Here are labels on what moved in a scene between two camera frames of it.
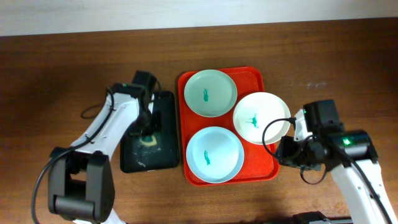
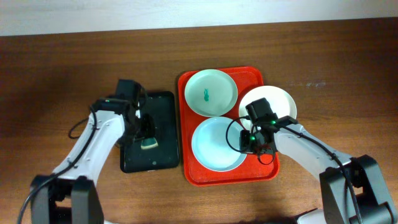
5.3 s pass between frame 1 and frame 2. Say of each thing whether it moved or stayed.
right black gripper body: moved
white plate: moved
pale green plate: stayed
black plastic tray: stayed
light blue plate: moved
